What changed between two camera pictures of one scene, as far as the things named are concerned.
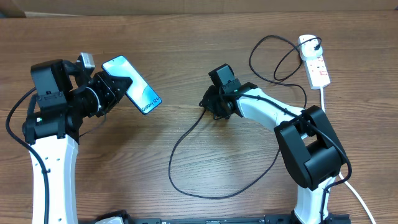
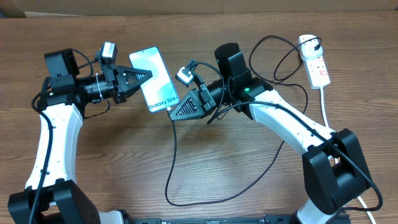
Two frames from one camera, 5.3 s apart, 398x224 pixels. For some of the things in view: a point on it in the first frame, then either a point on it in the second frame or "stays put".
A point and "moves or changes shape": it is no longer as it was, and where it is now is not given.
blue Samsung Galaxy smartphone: [140, 92] moves or changes shape
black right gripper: [209, 104] → [203, 101]
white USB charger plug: [309, 46] stays put
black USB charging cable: [205, 196] → [261, 173]
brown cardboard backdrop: [33, 8] stays put
